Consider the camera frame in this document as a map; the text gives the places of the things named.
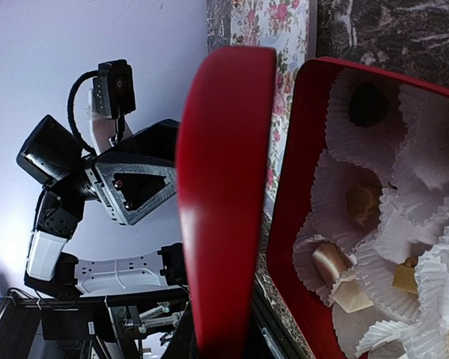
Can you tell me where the red box lid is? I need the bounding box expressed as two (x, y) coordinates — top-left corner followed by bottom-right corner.
(176, 46), (276, 358)

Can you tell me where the floral rectangular tray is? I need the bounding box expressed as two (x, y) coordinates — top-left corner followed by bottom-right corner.
(230, 0), (311, 199)

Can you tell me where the white chocolate piece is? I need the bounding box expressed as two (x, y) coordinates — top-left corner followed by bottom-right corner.
(331, 279), (373, 313)

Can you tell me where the dark chocolate piece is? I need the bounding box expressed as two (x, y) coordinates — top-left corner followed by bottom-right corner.
(348, 82), (389, 128)

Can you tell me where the white chocolate bar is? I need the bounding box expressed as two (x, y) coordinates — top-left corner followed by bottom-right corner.
(312, 242), (352, 286)

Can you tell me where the black front table rail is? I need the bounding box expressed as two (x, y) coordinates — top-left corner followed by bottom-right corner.
(245, 284), (312, 358)

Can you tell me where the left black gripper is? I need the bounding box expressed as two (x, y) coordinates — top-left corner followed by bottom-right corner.
(82, 119), (180, 226)

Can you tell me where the tan crown chocolate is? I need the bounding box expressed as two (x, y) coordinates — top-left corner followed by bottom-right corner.
(345, 183), (382, 227)

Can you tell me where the red box with paper cups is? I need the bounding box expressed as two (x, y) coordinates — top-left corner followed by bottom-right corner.
(267, 58), (449, 358)

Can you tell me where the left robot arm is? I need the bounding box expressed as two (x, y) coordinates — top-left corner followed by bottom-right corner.
(16, 116), (187, 301)

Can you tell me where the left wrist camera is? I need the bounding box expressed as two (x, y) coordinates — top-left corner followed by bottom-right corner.
(93, 59), (136, 120)

